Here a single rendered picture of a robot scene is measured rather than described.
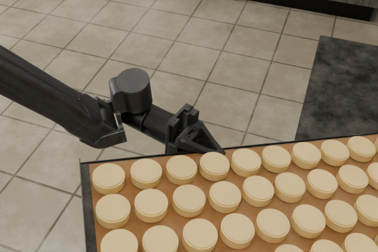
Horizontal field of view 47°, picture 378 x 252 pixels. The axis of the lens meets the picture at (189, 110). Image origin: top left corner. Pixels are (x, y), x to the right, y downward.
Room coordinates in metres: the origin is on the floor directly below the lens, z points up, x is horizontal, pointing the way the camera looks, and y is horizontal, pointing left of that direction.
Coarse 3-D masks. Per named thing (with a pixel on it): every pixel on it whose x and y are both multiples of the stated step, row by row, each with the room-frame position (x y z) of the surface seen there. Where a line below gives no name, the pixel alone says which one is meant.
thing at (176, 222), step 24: (288, 144) 0.53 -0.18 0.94; (312, 144) 0.53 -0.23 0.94; (264, 168) 0.46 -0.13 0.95; (288, 168) 0.47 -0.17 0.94; (336, 168) 0.48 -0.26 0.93; (96, 192) 0.39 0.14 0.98; (120, 192) 0.39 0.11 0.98; (168, 192) 0.40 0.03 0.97; (336, 192) 0.42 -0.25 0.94; (168, 216) 0.36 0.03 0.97; (216, 216) 0.36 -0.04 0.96; (288, 216) 0.37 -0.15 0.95; (96, 240) 0.31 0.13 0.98; (288, 240) 0.33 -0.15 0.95; (312, 240) 0.33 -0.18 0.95; (336, 240) 0.33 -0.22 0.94
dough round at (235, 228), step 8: (232, 216) 0.35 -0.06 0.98; (240, 216) 0.35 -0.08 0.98; (224, 224) 0.34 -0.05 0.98; (232, 224) 0.34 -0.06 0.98; (240, 224) 0.34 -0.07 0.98; (248, 224) 0.34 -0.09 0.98; (224, 232) 0.32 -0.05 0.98; (232, 232) 0.32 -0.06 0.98; (240, 232) 0.32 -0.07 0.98; (248, 232) 0.32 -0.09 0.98; (224, 240) 0.32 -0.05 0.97; (232, 240) 0.31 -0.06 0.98; (240, 240) 0.31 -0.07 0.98; (248, 240) 0.31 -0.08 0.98; (240, 248) 0.31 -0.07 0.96
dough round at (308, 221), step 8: (296, 208) 0.37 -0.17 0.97; (304, 208) 0.37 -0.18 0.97; (312, 208) 0.37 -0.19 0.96; (296, 216) 0.36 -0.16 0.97; (304, 216) 0.36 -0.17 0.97; (312, 216) 0.36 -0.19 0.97; (320, 216) 0.36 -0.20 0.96; (296, 224) 0.35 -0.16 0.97; (304, 224) 0.34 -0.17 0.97; (312, 224) 0.34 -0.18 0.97; (320, 224) 0.35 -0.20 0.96; (296, 232) 0.34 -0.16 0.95; (304, 232) 0.33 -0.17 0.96; (312, 232) 0.33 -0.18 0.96; (320, 232) 0.34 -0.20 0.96
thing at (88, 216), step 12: (264, 144) 0.52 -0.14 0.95; (276, 144) 0.53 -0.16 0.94; (144, 156) 0.47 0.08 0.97; (156, 156) 0.47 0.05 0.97; (84, 168) 0.44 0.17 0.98; (84, 180) 0.41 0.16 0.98; (84, 192) 0.39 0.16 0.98; (84, 204) 0.37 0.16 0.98; (84, 216) 0.34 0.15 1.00; (84, 228) 0.32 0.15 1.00
